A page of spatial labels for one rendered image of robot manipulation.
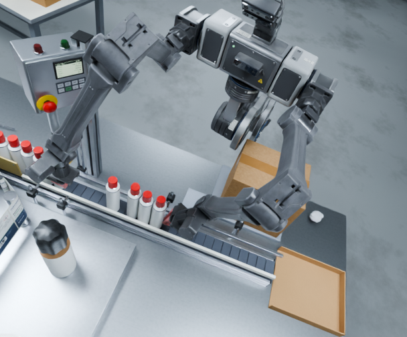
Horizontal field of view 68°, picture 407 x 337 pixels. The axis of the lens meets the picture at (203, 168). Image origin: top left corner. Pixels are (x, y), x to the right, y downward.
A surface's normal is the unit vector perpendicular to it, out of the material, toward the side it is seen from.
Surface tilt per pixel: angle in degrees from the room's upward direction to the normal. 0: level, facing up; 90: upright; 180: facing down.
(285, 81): 90
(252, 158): 0
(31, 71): 90
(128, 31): 36
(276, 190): 54
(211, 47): 90
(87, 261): 0
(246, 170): 0
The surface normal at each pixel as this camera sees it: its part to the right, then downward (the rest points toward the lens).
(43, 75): 0.59, 0.72
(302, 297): 0.22, -0.58
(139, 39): 0.25, 0.00
